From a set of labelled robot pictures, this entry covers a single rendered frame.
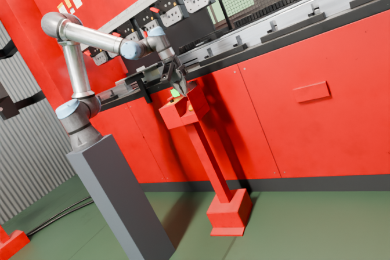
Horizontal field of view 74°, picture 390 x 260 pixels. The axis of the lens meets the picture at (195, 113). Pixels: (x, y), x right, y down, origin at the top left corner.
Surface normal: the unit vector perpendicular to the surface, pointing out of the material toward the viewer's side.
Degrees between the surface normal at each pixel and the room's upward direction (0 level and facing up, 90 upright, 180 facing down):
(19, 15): 90
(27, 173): 90
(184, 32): 90
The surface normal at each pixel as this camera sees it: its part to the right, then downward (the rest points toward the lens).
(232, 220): -0.40, 0.40
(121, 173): 0.73, -0.16
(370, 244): -0.40, -0.89
